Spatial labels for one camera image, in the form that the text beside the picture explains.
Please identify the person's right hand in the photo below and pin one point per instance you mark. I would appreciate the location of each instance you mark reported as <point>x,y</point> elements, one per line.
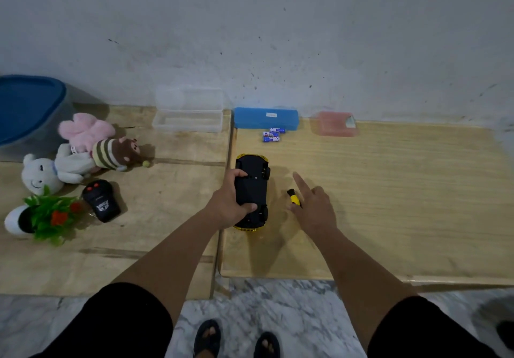
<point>317,213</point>

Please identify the person's left hand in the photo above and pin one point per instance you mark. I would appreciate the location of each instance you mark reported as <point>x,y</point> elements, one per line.
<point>223,205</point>

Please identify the yellow black screwdriver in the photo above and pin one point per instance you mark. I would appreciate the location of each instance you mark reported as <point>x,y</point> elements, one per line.
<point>294,198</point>

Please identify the gold toy car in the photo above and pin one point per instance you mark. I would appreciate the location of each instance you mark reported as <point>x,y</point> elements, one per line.
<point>253,185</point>

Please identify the pink plastic box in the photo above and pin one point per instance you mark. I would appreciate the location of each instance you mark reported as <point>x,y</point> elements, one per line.
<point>333,124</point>

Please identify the clear plastic box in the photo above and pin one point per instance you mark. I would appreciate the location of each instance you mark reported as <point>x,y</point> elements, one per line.
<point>188,120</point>

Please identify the blue plastic box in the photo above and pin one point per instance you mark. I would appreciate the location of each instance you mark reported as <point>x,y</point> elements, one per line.
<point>257,120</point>

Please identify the person's left forearm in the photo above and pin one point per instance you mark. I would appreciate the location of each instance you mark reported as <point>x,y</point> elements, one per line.
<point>176,257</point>

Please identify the person's right forearm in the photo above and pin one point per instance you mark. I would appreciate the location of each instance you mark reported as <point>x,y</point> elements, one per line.
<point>353,281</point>

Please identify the brown striped plush toy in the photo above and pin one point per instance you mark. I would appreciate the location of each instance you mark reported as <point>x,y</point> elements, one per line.
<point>120,153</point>

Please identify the person's left black sandal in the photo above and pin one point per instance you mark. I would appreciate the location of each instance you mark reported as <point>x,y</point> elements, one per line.
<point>206,341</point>

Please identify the person's black sandal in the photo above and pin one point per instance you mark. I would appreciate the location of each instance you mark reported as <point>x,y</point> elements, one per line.
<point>206,341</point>
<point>267,347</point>

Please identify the person's right black sandal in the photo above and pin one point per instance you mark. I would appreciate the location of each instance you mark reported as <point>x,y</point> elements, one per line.
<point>267,347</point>

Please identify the pink plush toy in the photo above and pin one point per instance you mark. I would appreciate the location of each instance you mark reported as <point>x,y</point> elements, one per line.
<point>84,130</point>

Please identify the person's black right sleeve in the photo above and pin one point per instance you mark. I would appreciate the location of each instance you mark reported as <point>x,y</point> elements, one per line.
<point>425,329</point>

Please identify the person's black sleeve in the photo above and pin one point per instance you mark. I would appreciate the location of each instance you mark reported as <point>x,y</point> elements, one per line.
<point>425,329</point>
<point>112,325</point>

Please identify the person's black left sleeve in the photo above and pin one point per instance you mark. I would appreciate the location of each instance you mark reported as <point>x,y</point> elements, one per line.
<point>112,325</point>

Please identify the white plush rabbit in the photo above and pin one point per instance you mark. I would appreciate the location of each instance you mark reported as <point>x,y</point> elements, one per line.
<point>38,173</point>

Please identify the black remote controller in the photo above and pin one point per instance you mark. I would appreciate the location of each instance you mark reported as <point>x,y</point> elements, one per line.
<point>101,201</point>

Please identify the artificial plant in white pot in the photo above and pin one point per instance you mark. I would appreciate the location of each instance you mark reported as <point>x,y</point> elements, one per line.
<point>44,217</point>

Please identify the grey bin with blue lid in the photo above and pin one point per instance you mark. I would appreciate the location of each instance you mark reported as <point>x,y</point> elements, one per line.
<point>28,104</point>

